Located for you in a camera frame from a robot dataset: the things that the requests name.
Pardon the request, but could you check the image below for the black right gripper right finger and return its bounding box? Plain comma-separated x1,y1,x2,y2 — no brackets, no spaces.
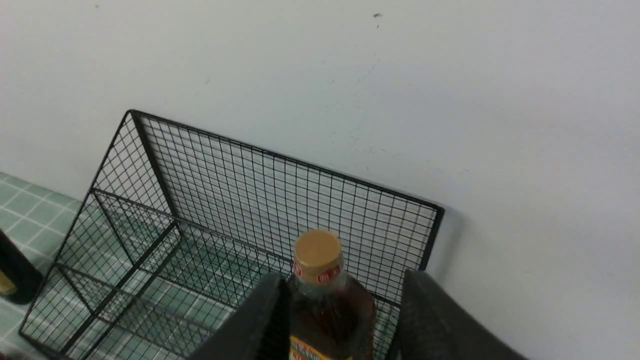
397,269,525,360

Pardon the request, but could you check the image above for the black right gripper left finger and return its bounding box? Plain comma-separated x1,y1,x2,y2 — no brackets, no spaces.
187,273,291,360

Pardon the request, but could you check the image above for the amber cooking wine bottle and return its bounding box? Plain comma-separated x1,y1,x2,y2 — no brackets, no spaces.
286,230,377,360

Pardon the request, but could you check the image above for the dark vinegar bottle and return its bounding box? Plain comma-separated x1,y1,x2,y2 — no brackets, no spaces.
0,231,44,305

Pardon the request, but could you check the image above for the green checkered tablecloth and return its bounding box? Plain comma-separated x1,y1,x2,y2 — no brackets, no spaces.
0,171,401,360

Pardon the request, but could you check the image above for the black wire mesh shelf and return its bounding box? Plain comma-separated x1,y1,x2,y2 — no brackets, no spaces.
19,109,445,360

